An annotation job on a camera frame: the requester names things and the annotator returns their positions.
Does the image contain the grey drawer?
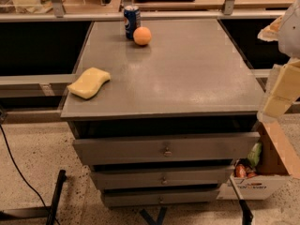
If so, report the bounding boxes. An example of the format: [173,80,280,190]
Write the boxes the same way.
[73,132,260,165]
[101,189,218,207]
[91,166,233,190]

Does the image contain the black tool handle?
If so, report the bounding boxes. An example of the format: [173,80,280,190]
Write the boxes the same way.
[230,176,254,225]

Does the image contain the top grey drawer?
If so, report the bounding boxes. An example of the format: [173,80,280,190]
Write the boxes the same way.
[73,132,260,165]

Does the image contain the green snack bag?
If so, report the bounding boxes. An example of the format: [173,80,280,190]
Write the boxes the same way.
[247,142,263,167]

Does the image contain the orange fruit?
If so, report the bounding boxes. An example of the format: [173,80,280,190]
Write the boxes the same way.
[133,27,152,46]

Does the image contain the blue Pepsi soda can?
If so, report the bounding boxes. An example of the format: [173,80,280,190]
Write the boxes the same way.
[124,5,141,39]

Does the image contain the metal rail frame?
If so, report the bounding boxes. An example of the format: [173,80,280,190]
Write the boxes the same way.
[0,9,285,23]

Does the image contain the grey drawer cabinet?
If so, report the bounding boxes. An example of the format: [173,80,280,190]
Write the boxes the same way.
[61,20,263,195]

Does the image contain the yellow sponge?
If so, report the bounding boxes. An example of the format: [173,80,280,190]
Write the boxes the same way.
[67,67,111,99]

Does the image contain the middle grey drawer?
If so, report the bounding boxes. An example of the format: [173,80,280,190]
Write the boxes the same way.
[91,166,233,190]

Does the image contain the black metal stand leg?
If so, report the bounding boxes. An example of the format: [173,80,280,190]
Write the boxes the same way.
[0,170,67,225]

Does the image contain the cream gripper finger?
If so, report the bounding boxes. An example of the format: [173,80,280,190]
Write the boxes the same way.
[262,59,300,118]
[257,16,283,42]

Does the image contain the black floor cable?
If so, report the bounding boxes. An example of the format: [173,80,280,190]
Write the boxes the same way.
[0,124,60,225]

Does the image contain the cardboard box with snacks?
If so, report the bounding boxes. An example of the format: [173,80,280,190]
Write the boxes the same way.
[217,122,300,200]

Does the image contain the bottom grey drawer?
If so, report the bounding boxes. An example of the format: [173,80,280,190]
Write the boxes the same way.
[101,189,218,207]

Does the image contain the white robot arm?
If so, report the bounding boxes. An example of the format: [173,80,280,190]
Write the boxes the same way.
[257,0,300,123]

